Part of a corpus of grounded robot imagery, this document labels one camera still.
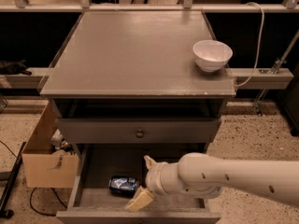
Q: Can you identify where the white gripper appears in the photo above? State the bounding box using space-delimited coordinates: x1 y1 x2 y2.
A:
125 155 181 212

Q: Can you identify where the blue pepsi can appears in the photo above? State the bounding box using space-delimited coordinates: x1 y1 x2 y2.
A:
108 175 139 196

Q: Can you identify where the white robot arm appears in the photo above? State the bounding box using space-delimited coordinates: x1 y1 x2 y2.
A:
125 153 299 212

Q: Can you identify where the round metal drawer knob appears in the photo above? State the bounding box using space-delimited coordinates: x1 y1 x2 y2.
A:
135 129 144 138

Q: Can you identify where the open grey middle drawer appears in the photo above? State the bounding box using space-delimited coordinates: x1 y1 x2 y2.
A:
57 144 221 224

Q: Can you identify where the closed grey top drawer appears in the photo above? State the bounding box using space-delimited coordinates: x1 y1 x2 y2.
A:
56 119 221 144

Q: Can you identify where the grey wooden drawer cabinet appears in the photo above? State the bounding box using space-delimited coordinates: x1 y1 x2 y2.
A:
39 10 237 224

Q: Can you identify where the cardboard box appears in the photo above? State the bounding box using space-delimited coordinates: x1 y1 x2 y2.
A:
22 105 79 188

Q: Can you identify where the white ceramic bowl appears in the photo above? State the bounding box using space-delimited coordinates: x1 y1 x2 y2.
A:
192 40 233 73

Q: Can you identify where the black bar on floor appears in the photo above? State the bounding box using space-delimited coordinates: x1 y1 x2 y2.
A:
0 142 26 219

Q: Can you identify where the black object on ledge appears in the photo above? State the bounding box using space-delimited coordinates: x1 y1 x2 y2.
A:
0 60 32 76

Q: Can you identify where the black floor cable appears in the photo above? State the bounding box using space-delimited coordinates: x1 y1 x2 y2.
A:
29 187 68 217

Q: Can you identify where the metal diagonal bracket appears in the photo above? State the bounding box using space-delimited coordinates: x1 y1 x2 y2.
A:
253 29 299 117

